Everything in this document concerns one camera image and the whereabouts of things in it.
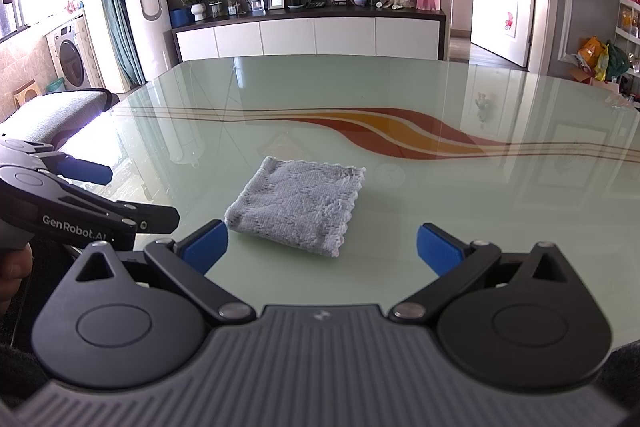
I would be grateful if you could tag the small potted plant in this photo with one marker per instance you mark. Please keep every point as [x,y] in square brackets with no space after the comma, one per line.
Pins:
[216,7]

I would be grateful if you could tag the white washing machine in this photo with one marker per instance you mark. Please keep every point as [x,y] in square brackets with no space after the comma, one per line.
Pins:
[72,57]

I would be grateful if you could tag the person's left hand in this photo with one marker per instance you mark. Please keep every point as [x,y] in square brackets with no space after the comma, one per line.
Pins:
[12,269]

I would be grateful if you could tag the white storage shelf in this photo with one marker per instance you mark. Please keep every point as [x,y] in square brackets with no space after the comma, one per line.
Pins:
[627,19]

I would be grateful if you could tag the grey and pink towel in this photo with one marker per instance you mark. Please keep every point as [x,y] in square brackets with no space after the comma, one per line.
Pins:
[300,207]

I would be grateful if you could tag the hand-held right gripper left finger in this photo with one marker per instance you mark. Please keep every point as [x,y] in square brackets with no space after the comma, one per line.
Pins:
[202,248]

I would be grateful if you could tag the tiny potted plant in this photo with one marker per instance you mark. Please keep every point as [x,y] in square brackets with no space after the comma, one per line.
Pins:
[233,7]

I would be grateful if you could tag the green plastic bag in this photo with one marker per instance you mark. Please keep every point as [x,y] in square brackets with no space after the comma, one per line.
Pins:
[616,62]

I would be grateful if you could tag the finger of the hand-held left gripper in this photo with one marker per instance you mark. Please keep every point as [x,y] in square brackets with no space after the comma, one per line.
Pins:
[85,170]
[155,218]

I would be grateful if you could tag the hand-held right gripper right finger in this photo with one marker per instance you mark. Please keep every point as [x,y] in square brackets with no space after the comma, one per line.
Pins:
[437,248]

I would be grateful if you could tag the potted plant in white pot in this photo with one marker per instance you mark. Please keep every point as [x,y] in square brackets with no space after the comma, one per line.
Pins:
[197,9]

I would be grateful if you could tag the green basin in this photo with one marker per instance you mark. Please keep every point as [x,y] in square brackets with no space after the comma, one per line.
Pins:
[55,85]

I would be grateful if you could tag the small photo frame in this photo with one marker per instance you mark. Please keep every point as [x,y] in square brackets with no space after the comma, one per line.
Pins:
[258,5]

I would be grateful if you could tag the orange snack bag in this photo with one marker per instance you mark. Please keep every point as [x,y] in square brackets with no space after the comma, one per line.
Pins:
[590,52]

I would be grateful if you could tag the white television cabinet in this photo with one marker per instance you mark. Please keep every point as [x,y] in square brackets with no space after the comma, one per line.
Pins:
[300,37]

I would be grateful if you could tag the black flat device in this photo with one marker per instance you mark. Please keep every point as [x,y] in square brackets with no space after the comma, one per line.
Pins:
[317,4]

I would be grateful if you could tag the blue container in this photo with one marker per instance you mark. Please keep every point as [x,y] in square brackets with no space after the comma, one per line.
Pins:
[179,18]

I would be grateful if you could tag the wooden stool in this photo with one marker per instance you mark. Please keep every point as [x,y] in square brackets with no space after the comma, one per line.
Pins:
[25,99]

